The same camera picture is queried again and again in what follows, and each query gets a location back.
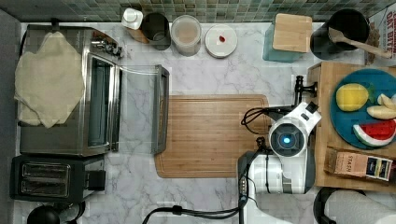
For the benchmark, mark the pink lidded pot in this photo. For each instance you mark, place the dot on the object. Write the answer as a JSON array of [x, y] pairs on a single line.
[[220, 41]]

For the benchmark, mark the clear jar with cereal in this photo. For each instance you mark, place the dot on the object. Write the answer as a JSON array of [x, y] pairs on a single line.
[[186, 34]]

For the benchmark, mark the wooden drawer cabinet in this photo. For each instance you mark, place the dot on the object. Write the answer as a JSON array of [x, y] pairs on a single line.
[[335, 131]]

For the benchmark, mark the white paper towel roll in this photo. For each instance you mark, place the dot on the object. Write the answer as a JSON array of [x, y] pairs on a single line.
[[377, 213]]

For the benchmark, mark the teal canister with wooden lid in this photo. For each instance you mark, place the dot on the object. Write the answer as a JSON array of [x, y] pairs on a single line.
[[287, 38]]

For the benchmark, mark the stainless toaster oven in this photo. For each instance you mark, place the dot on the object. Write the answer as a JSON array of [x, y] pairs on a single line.
[[111, 91]]

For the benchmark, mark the wooden cutting board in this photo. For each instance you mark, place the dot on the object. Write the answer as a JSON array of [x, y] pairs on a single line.
[[205, 137]]

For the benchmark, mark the dark grey cup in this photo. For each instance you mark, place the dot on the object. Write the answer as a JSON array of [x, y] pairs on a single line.
[[155, 28]]

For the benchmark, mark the wooden tea bag box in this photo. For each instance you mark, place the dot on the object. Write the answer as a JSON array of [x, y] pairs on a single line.
[[356, 165]]

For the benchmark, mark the black two-slot toaster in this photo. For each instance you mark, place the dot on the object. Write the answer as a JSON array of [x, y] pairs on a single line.
[[56, 180]]

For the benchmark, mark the blue plate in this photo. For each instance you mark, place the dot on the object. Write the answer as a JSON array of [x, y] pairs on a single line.
[[376, 82]]

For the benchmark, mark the wooden spoon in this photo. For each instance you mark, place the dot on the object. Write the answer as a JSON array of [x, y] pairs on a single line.
[[337, 36]]

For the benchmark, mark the white-capped spice bottle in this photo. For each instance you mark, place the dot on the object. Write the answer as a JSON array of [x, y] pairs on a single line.
[[132, 20]]

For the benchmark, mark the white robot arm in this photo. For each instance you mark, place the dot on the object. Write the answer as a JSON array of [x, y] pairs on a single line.
[[283, 164]]

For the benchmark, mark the yellow toy lemon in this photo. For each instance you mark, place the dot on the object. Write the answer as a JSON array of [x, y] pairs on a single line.
[[351, 97]]

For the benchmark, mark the toy banana piece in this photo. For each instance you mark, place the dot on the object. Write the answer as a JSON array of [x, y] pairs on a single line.
[[381, 112]]

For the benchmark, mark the black paper towel holder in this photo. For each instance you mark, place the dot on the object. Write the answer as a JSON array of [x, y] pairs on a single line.
[[320, 205]]

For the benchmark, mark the beige folded cloth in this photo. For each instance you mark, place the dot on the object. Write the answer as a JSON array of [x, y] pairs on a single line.
[[49, 82]]

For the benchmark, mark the oat bites cereal box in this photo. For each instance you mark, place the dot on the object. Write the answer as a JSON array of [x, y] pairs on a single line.
[[382, 35]]

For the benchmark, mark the toy watermelon slice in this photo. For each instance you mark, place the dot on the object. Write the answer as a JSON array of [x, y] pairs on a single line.
[[375, 134]]

